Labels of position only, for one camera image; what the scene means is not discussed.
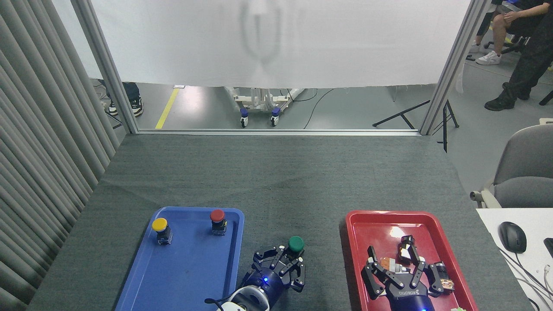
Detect red plastic tray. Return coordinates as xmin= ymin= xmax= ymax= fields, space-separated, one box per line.
xmin=346 ymin=210 xmax=479 ymax=311

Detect black computer mouse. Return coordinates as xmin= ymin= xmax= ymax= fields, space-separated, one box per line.
xmin=498 ymin=222 xmax=528 ymax=254

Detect black and white switch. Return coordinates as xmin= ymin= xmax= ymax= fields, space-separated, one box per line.
xmin=398 ymin=235 xmax=418 ymax=264

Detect black tripod stand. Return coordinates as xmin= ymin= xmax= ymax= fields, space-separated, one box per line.
xmin=372 ymin=99 xmax=460 ymax=154

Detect silver frame rail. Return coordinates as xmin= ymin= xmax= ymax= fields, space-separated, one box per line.
xmin=137 ymin=128 xmax=422 ymax=137

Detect grey desk cables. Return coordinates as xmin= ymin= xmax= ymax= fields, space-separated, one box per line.
xmin=497 ymin=246 xmax=553 ymax=303

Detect standing person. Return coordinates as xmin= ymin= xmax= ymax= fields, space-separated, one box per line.
xmin=484 ymin=4 xmax=553 ymax=112

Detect seated person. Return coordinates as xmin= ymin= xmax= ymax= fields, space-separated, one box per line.
xmin=468 ymin=0 xmax=548 ymax=66

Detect black floor cable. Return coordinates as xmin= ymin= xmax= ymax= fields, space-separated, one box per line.
xmin=303 ymin=88 xmax=337 ymax=130

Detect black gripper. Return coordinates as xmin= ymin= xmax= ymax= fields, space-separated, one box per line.
xmin=242 ymin=245 xmax=307 ymax=304
xmin=361 ymin=246 xmax=445 ymax=311

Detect black swivel chair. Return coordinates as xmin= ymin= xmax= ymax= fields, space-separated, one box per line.
xmin=483 ymin=35 xmax=531 ymax=55

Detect white stand on wheels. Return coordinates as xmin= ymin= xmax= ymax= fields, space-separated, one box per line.
xmin=224 ymin=87 xmax=305 ymax=128

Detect yellow floor tape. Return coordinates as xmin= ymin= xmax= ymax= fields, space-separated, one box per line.
xmin=155 ymin=88 xmax=180 ymax=130

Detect white hanging cloth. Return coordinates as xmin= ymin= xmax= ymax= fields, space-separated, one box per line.
xmin=52 ymin=0 xmax=474 ymax=89

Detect person behind post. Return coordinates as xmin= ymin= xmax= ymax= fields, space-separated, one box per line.
xmin=98 ymin=80 xmax=144 ymax=117

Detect silver frame post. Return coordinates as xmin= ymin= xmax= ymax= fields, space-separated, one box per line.
xmin=71 ymin=0 xmax=140 ymax=134
xmin=420 ymin=0 xmax=493 ymax=136

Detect yellow push button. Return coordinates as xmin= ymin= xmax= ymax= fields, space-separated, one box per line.
xmin=152 ymin=218 xmax=173 ymax=245

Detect blue plastic tray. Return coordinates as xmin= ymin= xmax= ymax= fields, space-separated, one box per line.
xmin=114 ymin=206 xmax=245 ymax=311

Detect grey office chair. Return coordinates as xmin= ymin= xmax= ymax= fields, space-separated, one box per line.
xmin=470 ymin=123 xmax=553 ymax=209

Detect orange and silver switch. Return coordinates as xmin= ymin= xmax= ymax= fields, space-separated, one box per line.
xmin=379 ymin=257 xmax=410 ymax=276

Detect green push button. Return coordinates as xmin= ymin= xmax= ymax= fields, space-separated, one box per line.
xmin=288 ymin=236 xmax=305 ymax=260

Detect red push button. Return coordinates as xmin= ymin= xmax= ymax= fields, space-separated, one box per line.
xmin=210 ymin=209 xmax=228 ymax=236

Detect white desk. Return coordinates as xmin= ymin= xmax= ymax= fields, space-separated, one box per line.
xmin=476 ymin=208 xmax=553 ymax=311

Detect black switch with orange base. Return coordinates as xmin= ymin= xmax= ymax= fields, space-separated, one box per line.
xmin=433 ymin=261 xmax=455 ymax=293

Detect grey ribbed curtain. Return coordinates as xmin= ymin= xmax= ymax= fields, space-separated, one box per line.
xmin=0 ymin=0 xmax=122 ymax=311

